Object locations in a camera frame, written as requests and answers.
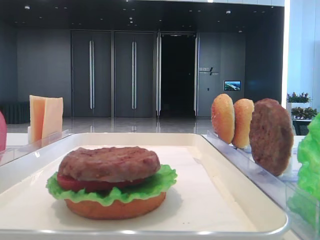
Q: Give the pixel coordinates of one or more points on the brown meat patty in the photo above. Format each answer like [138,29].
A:
[271,136]
[110,164]

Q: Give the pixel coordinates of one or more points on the green lettuce on burger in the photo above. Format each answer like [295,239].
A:
[153,186]

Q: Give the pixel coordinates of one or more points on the pale yellow cheese slice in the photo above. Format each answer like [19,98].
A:
[53,116]

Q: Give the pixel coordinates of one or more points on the red tomato slice on burger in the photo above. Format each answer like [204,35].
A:
[70,184]

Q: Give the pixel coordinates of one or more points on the orange cheese slice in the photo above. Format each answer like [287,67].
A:
[37,110]

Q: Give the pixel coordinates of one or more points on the red tomato slice in holder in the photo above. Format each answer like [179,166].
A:
[3,132]

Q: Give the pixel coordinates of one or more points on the green lettuce in holder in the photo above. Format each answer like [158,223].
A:
[308,154]

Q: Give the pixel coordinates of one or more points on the clear lettuce pusher rack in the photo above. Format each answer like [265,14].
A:
[304,211]

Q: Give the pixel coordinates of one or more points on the front bun slice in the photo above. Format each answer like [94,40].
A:
[223,117]

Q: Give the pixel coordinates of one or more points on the bun slice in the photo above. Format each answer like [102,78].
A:
[223,117]
[243,109]

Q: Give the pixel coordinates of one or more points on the rear bun slice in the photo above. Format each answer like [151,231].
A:
[243,109]

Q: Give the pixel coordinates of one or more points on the white serving tray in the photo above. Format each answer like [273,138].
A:
[211,200]

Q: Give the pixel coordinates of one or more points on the bottom bun on tray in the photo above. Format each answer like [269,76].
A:
[117,210]

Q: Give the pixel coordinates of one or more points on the flower planter box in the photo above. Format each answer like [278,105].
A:
[300,106]

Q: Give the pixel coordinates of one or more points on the clear patty pusher rack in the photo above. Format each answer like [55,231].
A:
[279,188]

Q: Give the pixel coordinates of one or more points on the clear left side rack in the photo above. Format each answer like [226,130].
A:
[18,145]

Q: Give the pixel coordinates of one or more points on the small wall screen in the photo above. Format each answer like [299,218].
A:
[232,85]

